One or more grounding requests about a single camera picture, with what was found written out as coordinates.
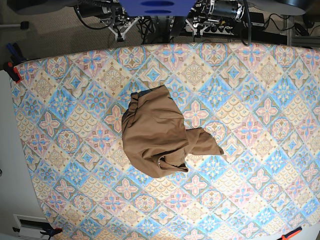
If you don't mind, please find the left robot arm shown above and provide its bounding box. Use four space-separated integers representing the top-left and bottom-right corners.
185 0 253 46

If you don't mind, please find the patterned tablecloth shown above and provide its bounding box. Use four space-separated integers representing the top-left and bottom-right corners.
11 43 320 240

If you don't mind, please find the black orange clamp bottom left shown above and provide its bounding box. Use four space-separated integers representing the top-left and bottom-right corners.
40 227 63 237

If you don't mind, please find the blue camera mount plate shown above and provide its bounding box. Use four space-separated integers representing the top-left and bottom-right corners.
119 0 196 17

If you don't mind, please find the orange black clamp bottom right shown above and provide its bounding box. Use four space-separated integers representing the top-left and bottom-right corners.
280 226 302 240

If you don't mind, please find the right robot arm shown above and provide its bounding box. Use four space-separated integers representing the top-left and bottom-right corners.
73 0 131 42

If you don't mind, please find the white power strip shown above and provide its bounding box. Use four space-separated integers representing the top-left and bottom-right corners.
184 25 233 36

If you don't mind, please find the white vent panel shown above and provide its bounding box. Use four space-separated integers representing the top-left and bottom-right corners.
12 214 50 240

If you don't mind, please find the brown t-shirt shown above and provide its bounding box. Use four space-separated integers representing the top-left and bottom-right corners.
121 85 224 178

